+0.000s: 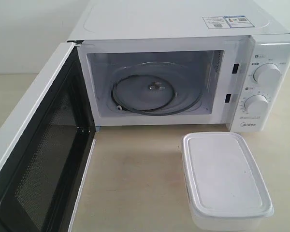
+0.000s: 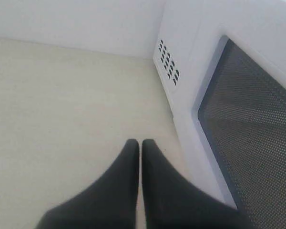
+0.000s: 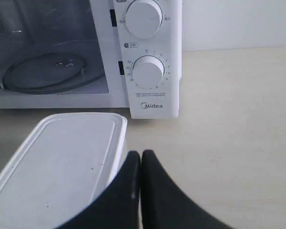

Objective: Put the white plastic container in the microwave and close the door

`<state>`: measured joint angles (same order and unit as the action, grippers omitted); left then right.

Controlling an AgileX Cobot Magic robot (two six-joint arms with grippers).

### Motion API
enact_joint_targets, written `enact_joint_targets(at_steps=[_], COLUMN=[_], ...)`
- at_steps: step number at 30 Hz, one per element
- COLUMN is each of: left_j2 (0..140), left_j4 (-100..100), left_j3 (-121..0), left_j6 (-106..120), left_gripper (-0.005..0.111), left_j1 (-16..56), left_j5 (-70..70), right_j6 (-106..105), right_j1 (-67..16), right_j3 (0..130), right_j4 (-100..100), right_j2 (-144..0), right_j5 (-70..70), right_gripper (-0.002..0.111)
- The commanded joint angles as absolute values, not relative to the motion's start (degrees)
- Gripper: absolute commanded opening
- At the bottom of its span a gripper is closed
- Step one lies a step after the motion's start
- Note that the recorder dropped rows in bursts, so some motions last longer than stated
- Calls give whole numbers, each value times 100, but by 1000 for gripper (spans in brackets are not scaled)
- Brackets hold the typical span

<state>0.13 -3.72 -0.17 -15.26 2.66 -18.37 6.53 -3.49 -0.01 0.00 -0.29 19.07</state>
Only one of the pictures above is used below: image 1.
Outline white plastic lidded container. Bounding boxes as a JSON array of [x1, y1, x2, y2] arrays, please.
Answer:
[[181, 132, 274, 232]]

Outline white microwave door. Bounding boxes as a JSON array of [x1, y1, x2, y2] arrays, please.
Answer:
[[0, 42, 96, 232]]

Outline glass microwave turntable plate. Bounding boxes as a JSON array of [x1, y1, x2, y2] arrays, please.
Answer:
[[112, 62, 202, 116]]

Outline white microwave oven body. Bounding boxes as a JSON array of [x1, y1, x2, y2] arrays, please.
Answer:
[[68, 0, 290, 132]]

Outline lower white control knob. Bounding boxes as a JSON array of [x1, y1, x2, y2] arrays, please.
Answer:
[[244, 95, 269, 114]]

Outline white control knob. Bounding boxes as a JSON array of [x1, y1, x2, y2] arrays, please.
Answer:
[[253, 63, 282, 85], [244, 95, 269, 114]]

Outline blue white label sticker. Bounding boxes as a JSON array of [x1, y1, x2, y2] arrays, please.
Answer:
[[203, 15, 255, 29]]

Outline upper white control knob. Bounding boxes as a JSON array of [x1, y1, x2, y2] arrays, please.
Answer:
[[253, 63, 282, 85]]

